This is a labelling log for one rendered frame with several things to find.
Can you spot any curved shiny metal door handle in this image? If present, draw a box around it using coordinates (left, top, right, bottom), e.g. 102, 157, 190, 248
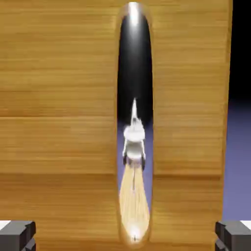
115, 1, 155, 247

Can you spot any light wood cabinet door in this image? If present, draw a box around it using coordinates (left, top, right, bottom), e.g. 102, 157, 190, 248
0, 0, 233, 251

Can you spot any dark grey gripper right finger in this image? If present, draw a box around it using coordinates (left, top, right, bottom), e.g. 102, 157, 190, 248
215, 220, 251, 251

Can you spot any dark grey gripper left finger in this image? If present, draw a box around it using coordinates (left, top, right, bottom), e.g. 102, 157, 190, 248
0, 220, 37, 251

